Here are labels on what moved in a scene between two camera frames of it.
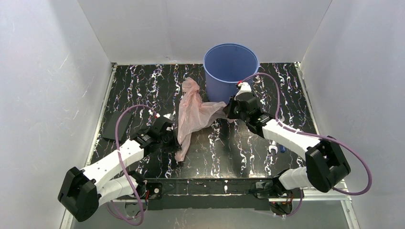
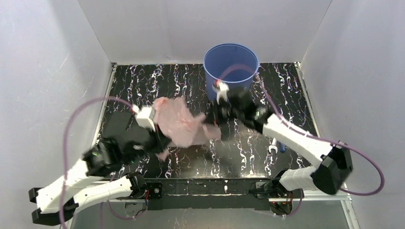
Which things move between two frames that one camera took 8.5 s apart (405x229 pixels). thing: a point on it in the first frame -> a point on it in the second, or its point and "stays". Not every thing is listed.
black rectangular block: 110,132 stays
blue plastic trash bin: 225,65 stays
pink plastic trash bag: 196,111 -> 176,123
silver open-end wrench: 273,146 stays
